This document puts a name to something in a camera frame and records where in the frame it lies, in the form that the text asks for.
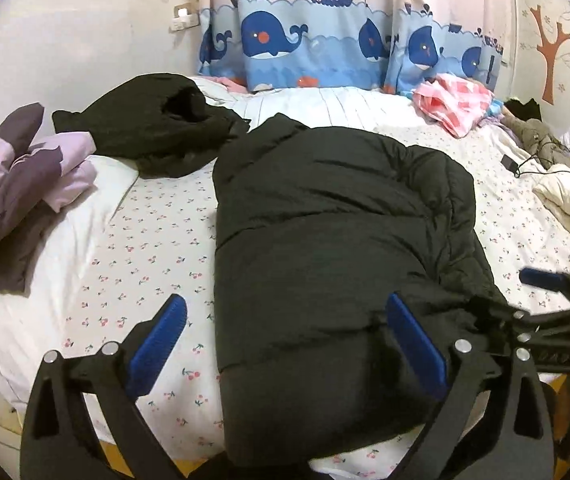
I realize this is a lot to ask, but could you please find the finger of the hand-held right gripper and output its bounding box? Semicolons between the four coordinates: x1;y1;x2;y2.
468;296;570;347
520;267;570;307

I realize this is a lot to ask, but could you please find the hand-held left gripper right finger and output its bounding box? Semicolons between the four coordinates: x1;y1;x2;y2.
386;292;556;480

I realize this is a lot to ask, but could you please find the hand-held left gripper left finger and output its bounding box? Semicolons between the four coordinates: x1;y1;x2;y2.
19;294;188;480

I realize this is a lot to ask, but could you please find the black puffer jacket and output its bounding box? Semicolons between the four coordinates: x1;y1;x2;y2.
212;112;520;468

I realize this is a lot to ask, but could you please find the bed with floral sheet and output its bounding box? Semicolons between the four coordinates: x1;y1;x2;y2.
0;75;570;480

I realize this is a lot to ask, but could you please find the white pillow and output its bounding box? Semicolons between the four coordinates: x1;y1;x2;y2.
0;154;139;411

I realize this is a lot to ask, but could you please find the olive brown garment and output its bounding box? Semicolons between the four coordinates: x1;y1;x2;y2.
502;112;570;168

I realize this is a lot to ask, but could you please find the small black cloth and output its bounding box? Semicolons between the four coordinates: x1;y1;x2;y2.
505;98;543;122

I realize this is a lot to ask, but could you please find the red white checked cloth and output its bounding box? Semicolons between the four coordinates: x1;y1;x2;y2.
411;72;496;138

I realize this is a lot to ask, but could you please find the purple and lilac garment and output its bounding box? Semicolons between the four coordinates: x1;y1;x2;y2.
0;102;97;293

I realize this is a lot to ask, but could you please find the black hooded garment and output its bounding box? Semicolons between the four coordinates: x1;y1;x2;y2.
52;72;252;179

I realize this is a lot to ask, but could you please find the pink cloth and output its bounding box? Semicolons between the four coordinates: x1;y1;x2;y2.
209;76;248;95

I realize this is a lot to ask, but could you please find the whale print curtain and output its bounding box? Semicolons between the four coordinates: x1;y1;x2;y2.
197;0;508;96

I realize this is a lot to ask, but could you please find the thin black cable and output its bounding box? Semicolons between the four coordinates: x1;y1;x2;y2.
515;147;570;196

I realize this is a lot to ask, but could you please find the brown tree wall sticker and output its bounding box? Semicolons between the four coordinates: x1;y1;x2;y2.
530;4;570;106

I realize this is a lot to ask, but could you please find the white wall socket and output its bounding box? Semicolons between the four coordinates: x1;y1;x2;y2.
171;4;200;32

